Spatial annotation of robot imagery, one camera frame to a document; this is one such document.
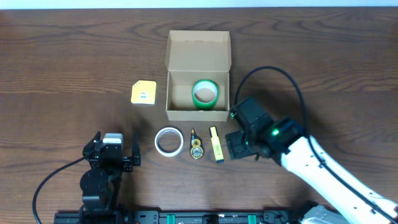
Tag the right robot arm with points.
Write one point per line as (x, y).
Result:
(285, 142)

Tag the green tape roll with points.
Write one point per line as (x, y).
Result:
(205, 94)

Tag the brown cardboard box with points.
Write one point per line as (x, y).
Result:
(194, 55)

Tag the white tape roll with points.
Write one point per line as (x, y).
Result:
(169, 141)

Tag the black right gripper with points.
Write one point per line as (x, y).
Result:
(235, 146)

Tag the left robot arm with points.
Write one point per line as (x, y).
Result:
(101, 184)

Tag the yellow sticky note pad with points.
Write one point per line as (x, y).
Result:
(144, 92)

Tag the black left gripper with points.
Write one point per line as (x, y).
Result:
(89, 150)

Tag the yellow highlighter pen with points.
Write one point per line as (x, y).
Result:
(215, 141)

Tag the yellow correction tape dispenser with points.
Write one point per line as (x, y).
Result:
(196, 150)

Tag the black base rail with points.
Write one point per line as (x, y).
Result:
(155, 217)

